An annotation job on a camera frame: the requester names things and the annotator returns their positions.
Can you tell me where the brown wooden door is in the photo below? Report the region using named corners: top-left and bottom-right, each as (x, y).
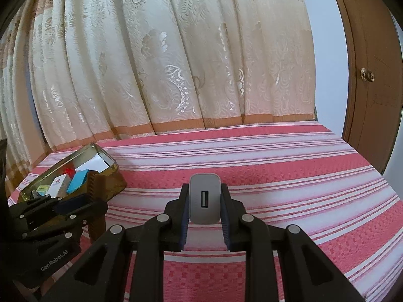
top-left (327, 0), bottom-right (403, 177)

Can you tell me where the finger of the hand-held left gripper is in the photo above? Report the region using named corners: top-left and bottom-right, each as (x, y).
top-left (9, 194), bottom-right (92, 219)
top-left (19, 201), bottom-right (109, 240)

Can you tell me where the brown comb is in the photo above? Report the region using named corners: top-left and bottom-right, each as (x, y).
top-left (86, 171), bottom-right (109, 246)

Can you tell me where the gold metal tin box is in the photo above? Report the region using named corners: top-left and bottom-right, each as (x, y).
top-left (17, 142), bottom-right (128, 205)

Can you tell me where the pink striped bed sheet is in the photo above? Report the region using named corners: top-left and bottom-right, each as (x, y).
top-left (6, 121), bottom-right (403, 302)

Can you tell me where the blue toy block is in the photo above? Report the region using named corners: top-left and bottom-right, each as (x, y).
top-left (66, 169), bottom-right (89, 194)

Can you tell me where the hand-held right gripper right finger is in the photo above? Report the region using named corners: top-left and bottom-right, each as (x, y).
top-left (220, 182), bottom-right (366, 302)

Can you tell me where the white box with red label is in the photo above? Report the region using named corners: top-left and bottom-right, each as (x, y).
top-left (47, 174), bottom-right (72, 197)

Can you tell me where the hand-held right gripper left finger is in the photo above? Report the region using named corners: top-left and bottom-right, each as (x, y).
top-left (41, 182), bottom-right (191, 302)

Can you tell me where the white charger plug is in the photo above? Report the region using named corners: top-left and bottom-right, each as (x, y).
top-left (189, 173), bottom-right (222, 224)

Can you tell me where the cream floral curtain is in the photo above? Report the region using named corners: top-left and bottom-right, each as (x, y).
top-left (30, 0), bottom-right (317, 153)
top-left (0, 6), bottom-right (48, 189)

